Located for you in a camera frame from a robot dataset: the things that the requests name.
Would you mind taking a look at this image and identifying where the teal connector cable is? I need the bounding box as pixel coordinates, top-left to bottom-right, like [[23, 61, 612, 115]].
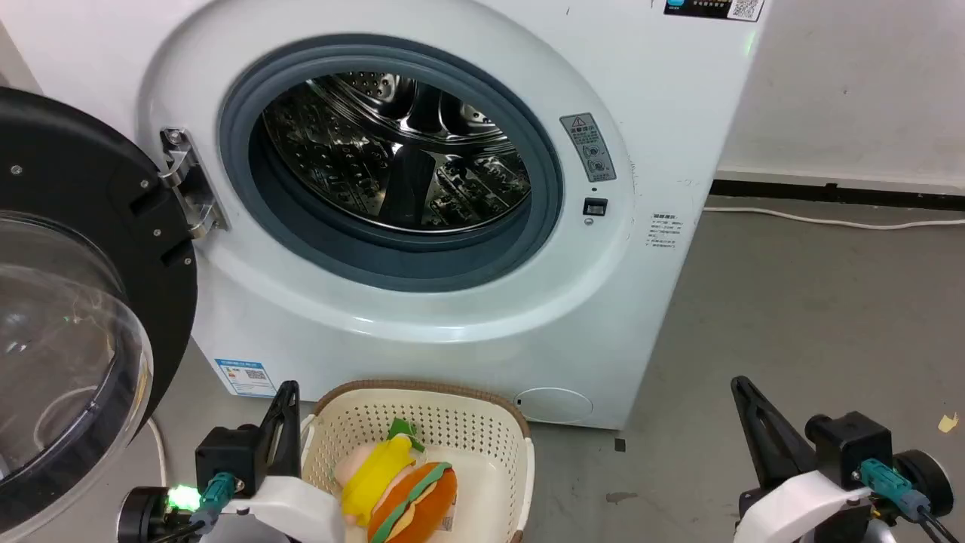
[[155, 471, 240, 543], [858, 457, 962, 543]]

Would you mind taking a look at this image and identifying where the white floor cable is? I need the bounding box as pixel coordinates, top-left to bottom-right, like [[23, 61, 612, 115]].
[[703, 205, 965, 232]]

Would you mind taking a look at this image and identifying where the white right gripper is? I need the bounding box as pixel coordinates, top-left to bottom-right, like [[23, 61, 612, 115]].
[[729, 375, 877, 543]]

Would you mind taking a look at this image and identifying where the grey rubber door gasket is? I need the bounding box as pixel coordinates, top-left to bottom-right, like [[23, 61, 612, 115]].
[[217, 34, 565, 293]]

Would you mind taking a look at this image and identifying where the teal right connector cable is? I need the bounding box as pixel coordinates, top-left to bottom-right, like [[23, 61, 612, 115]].
[[858, 457, 962, 543]]

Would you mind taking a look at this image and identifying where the yellow plush toy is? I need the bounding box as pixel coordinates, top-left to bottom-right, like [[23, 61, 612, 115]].
[[341, 419, 427, 528]]

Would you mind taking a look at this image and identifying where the black baseboard strip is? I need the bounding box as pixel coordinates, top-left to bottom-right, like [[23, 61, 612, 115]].
[[709, 179, 965, 213]]

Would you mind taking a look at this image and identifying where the round white filter cover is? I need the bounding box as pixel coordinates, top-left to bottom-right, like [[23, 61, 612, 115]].
[[513, 386, 596, 425]]

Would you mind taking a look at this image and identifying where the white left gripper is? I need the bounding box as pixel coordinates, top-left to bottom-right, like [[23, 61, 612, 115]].
[[198, 380, 349, 543]]

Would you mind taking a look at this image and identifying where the white front-load washing machine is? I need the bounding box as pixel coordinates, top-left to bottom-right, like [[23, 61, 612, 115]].
[[0, 0, 771, 431]]

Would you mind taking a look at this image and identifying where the steel washer drum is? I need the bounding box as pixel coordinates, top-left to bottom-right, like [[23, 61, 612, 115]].
[[260, 72, 533, 234]]

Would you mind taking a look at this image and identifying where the teal left connector cable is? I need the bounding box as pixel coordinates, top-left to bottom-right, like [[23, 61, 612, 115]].
[[155, 471, 240, 543]]

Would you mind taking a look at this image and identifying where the black washer door, glass bowl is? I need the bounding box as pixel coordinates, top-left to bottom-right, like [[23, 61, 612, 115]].
[[0, 87, 199, 541]]

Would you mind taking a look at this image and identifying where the blue energy label sticker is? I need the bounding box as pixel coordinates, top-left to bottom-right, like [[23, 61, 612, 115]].
[[214, 357, 279, 399]]

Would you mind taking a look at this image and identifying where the cream perforated laundry basket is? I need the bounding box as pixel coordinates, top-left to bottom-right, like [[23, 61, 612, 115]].
[[300, 379, 537, 543]]

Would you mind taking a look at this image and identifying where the thin white cable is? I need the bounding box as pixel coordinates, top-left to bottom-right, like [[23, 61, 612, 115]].
[[147, 416, 169, 488]]

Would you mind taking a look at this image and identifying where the grey warning sticker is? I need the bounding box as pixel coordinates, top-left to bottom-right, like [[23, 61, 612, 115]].
[[559, 112, 618, 184]]

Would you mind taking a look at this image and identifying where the hamburger plush toy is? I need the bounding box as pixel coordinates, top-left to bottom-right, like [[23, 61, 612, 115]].
[[366, 462, 459, 543]]

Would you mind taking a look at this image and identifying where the black QR code sticker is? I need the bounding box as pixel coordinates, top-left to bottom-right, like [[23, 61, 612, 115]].
[[663, 0, 767, 23]]

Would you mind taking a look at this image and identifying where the metal door hinge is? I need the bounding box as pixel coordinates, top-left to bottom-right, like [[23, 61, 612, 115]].
[[158, 127, 229, 241]]

